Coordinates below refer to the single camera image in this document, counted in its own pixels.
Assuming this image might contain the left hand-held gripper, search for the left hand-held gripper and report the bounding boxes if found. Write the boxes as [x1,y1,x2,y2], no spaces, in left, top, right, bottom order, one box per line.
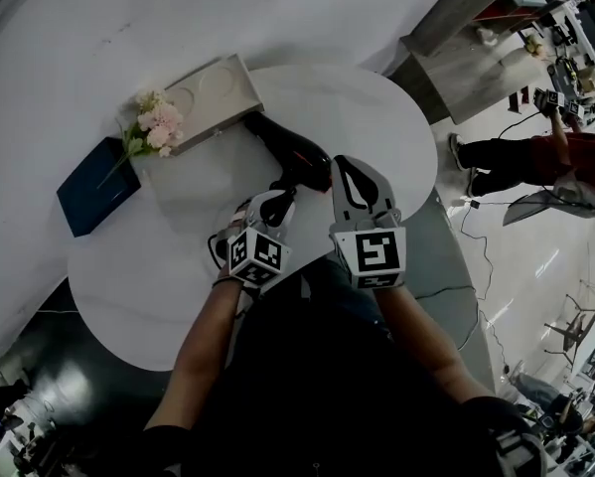
[225,189,299,288]

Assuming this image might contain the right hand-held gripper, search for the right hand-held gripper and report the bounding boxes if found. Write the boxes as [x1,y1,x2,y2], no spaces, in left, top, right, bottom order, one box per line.
[329,154,408,290]

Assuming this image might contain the black hair dryer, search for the black hair dryer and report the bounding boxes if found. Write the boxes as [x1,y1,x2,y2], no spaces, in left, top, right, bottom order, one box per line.
[241,111,334,204]

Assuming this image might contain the person's right forearm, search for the person's right forearm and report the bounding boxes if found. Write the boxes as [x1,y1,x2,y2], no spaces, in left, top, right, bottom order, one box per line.
[374,285,498,407]

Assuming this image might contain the person's left forearm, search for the person's left forearm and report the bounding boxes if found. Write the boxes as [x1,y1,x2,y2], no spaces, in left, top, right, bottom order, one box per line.
[144,276,244,432]

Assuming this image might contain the white round table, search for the white round table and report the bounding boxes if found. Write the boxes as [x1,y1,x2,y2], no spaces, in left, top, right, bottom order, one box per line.
[67,64,438,373]

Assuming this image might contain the grey rectangular tray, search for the grey rectangular tray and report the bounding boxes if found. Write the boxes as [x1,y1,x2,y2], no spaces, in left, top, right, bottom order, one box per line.
[163,53,266,157]

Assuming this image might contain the pink artificial flower bunch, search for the pink artificial flower bunch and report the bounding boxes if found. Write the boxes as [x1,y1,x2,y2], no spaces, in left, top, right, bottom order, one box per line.
[96,88,186,190]

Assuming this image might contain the grey wooden cabinet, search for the grey wooden cabinet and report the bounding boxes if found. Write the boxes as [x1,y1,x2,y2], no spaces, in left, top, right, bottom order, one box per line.
[389,0,569,126]

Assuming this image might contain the dark blue flat box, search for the dark blue flat box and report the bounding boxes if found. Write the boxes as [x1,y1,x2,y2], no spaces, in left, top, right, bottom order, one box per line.
[56,136,143,239]

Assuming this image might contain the grey reflector panel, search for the grey reflector panel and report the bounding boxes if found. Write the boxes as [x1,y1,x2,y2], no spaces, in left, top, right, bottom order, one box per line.
[502,188,595,228]

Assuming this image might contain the person's black clothing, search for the person's black clothing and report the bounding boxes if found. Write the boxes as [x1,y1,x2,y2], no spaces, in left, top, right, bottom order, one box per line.
[141,255,547,477]

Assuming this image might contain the black folding stand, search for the black folding stand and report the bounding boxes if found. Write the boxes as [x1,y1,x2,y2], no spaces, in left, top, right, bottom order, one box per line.
[543,279,595,367]

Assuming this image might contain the black floor cable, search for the black floor cable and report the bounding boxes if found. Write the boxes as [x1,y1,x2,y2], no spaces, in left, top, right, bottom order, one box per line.
[449,196,502,302]

